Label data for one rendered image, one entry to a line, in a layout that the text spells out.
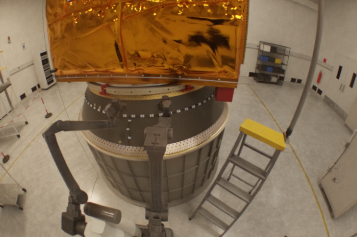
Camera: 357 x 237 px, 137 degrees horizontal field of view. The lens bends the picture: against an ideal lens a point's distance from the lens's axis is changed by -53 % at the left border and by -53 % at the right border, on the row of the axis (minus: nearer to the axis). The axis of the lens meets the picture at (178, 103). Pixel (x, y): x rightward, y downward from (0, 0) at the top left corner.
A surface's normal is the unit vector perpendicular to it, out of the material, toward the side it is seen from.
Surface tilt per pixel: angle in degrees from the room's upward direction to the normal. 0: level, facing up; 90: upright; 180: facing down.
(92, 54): 86
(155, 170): 67
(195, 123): 62
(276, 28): 90
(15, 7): 90
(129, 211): 0
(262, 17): 90
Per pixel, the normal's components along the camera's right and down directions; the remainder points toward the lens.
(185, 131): 0.40, -0.01
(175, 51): -0.17, 0.47
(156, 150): 0.00, 0.11
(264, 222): 0.00, -0.87
